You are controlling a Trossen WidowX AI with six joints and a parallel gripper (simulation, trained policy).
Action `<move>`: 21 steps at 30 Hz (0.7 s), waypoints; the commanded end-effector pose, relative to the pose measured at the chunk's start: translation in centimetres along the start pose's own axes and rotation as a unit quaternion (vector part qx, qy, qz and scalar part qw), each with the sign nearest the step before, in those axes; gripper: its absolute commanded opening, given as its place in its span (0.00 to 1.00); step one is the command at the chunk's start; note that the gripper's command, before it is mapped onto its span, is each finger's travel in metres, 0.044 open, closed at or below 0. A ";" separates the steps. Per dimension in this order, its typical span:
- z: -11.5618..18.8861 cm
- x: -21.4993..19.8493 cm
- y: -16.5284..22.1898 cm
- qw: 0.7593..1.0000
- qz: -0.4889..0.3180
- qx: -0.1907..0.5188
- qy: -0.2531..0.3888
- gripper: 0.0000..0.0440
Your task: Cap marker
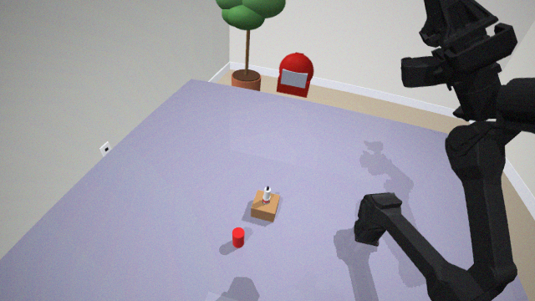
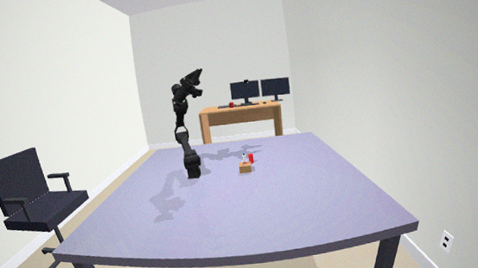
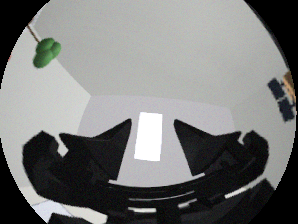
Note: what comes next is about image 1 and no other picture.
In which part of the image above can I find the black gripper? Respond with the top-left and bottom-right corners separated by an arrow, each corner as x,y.
419,0 -> 518,94

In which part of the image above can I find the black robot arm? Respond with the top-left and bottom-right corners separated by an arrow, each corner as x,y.
354,48 -> 535,301

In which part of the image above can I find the tan wooden block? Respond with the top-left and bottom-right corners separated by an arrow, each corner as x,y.
250,190 -> 280,222

